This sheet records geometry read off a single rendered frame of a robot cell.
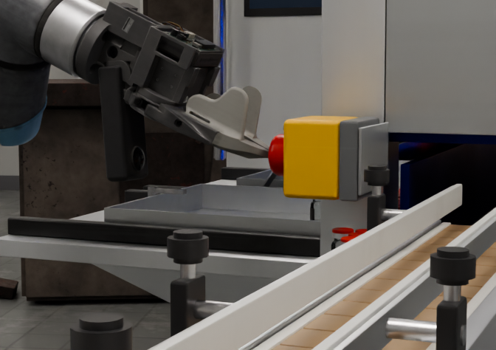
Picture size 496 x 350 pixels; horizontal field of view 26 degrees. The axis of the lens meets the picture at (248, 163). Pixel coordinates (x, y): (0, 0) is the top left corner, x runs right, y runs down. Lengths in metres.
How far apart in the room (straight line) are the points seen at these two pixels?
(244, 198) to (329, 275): 0.82
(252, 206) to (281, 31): 0.78
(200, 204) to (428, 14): 0.55
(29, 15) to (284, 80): 1.13
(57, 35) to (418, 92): 0.35
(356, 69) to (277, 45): 1.13
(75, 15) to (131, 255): 0.27
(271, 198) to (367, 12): 0.45
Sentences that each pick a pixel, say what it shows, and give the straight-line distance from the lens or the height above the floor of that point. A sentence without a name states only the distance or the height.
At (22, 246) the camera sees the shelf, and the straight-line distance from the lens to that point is 1.25.
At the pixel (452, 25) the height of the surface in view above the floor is 1.12.
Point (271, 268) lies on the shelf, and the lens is 1.11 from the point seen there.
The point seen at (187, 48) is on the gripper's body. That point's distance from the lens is 1.01.
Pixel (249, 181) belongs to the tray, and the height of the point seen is 0.91.
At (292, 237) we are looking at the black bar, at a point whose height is 0.90.
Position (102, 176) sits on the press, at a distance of 4.72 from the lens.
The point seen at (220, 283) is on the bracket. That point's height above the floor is 0.83.
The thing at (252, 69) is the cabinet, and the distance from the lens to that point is 2.20.
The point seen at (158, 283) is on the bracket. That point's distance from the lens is 1.27.
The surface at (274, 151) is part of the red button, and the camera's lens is 1.00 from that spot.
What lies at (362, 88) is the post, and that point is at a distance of 1.05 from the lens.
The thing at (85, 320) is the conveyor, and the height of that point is 1.00.
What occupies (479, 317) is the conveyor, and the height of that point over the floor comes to 0.93.
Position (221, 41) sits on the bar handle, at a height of 1.12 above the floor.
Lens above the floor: 1.09
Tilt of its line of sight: 6 degrees down
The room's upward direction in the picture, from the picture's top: straight up
